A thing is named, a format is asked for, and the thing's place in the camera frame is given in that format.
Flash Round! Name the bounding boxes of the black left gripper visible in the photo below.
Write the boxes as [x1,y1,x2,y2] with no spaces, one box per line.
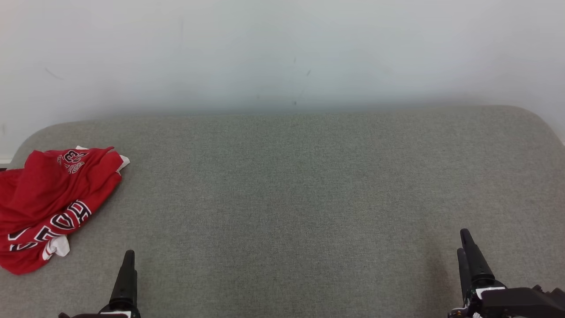
[59,250,142,318]

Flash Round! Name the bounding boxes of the grey fabric sofa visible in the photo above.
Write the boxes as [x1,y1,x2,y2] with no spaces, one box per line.
[0,105,565,318]

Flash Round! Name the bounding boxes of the red shirt white sleeves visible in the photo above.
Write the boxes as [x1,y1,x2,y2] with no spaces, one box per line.
[0,170,122,275]

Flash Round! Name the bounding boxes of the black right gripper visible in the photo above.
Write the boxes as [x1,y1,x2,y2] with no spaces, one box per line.
[448,229,565,318]

